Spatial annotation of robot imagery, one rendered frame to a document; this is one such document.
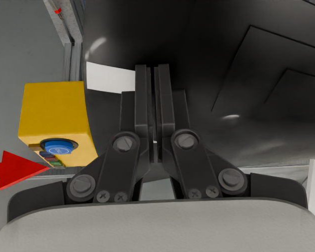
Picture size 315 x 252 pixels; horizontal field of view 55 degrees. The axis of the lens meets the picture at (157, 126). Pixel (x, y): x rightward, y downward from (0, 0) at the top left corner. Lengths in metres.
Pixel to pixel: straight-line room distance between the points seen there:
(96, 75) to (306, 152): 0.15
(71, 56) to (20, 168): 0.42
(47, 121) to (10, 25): 0.87
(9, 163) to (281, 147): 0.17
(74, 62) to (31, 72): 0.57
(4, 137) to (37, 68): 0.26
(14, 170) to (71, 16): 0.39
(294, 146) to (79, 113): 0.31
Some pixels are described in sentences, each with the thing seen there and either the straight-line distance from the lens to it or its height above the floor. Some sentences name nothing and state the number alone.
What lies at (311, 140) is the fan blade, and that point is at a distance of 0.22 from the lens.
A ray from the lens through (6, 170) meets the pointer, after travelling 0.20.
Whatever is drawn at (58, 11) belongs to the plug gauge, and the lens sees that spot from 0.53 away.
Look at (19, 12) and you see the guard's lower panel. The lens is 1.33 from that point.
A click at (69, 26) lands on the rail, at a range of 0.57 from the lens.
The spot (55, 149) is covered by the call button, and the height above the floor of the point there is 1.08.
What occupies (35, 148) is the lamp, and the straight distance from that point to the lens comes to 0.48.
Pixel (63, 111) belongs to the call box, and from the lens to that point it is 0.46.
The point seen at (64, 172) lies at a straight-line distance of 0.95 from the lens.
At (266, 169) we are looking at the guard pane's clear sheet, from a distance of 0.99.
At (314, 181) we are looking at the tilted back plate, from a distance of 0.50.
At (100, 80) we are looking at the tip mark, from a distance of 0.16.
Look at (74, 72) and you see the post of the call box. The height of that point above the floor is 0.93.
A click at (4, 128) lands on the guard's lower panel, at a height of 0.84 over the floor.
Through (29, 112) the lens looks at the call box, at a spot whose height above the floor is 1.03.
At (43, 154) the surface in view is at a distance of 0.51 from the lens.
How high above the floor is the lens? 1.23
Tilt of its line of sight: 23 degrees down
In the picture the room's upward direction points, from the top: 177 degrees clockwise
